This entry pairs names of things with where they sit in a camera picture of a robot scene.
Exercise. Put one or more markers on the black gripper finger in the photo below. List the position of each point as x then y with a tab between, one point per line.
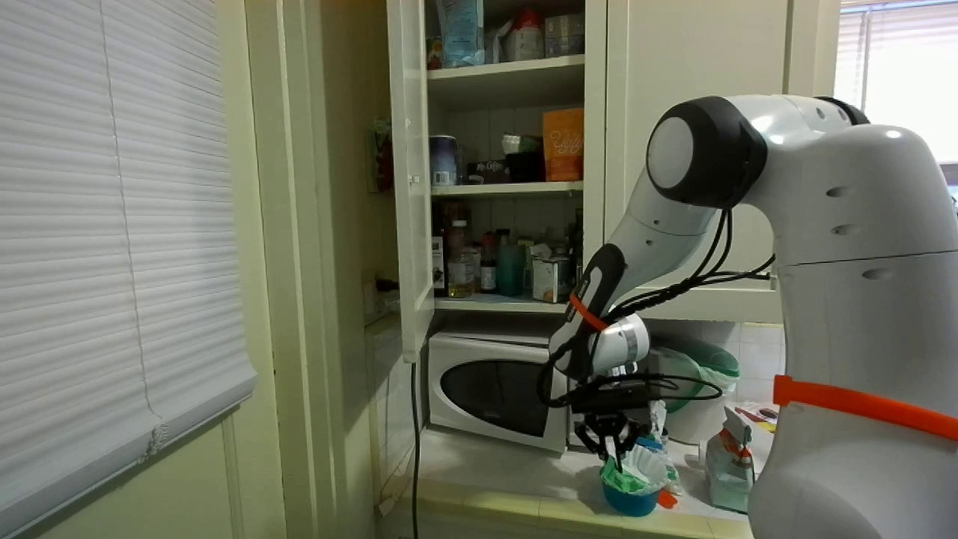
598	441
631	446

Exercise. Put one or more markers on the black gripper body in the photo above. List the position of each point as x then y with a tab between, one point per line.
619	410

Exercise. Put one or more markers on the green plastic packet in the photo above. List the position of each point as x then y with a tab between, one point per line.
627	480

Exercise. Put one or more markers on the white and blue carton packet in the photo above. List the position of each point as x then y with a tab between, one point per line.
727	466

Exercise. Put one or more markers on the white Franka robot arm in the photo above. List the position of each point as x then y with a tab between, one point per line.
859	251

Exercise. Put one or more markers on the blue plastic bowl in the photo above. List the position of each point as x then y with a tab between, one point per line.
631	501

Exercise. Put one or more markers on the blue packet on shelf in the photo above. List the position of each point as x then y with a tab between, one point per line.
462	31

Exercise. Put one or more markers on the orange plastic spoon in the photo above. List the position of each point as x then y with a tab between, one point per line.
666	498

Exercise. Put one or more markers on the green lidded plastic container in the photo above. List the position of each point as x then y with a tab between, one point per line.
704	401

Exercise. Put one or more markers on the white microwave oven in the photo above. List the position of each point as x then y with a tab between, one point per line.
489	401

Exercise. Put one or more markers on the printed paper sheet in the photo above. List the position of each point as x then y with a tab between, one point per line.
757	414

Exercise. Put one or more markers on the white tin can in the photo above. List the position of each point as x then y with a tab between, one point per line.
549	279

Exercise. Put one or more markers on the teal bottle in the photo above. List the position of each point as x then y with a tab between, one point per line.
513	267

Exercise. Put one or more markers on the tall glass spice jar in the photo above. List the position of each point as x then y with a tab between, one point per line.
462	264

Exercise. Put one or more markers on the black container with white lid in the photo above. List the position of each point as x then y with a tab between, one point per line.
522	160

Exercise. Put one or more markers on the orange box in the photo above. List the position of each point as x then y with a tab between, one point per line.
561	145

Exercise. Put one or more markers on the blue and white can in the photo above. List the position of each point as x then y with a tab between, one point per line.
446	164

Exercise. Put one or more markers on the open cream cabinet door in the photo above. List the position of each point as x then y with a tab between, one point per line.
408	181

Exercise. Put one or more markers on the closed cream cabinet door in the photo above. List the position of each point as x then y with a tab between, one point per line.
690	50

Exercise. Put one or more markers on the clear glass jar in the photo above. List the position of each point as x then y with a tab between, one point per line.
565	35

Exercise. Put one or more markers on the red lidded jar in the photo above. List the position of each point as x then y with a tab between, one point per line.
522	37

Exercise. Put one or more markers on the narrow white window blind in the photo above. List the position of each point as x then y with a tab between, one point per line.
904	62

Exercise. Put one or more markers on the wide white window blind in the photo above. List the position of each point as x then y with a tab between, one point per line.
109	251

